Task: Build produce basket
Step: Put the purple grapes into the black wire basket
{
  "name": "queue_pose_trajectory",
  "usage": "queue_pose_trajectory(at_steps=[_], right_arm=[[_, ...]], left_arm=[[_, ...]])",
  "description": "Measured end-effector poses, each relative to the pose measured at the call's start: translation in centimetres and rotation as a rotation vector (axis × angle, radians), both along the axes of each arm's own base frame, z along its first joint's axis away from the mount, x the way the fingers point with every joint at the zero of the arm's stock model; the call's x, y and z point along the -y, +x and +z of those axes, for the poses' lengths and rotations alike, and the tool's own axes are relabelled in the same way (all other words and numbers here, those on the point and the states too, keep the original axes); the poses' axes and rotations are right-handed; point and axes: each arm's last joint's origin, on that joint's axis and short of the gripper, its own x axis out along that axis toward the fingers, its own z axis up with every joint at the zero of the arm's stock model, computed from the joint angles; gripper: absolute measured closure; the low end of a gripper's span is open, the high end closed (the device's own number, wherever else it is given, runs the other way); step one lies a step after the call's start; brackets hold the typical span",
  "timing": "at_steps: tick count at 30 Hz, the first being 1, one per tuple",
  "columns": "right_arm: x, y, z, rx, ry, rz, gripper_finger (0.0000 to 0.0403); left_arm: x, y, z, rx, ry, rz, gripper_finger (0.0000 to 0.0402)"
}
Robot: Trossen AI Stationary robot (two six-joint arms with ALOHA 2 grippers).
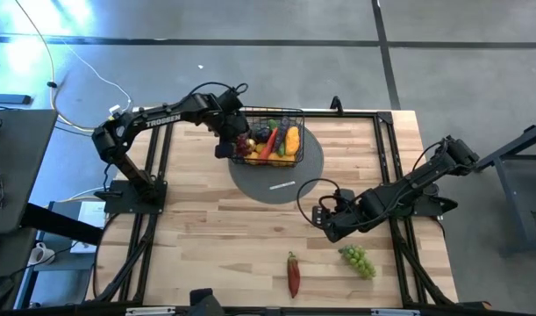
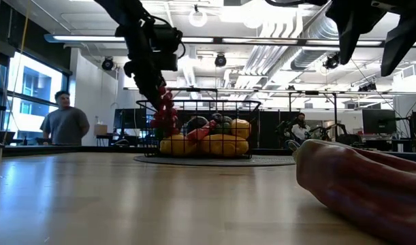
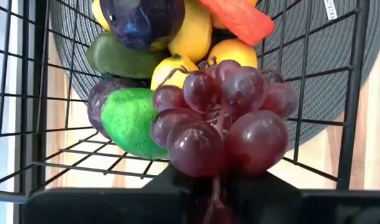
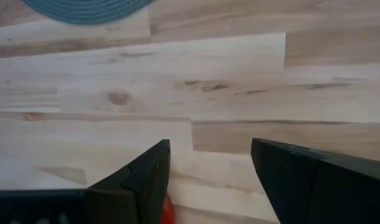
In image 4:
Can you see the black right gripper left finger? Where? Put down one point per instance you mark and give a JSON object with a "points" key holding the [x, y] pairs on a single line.
{"points": [[130, 193]]}

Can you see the orange carrot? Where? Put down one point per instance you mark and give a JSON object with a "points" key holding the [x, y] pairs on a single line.
{"points": [[168, 211]]}

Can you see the round grey woven mat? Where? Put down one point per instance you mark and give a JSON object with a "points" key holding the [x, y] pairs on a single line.
{"points": [[84, 11]]}

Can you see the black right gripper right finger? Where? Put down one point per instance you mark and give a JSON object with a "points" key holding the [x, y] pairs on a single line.
{"points": [[317, 186]]}

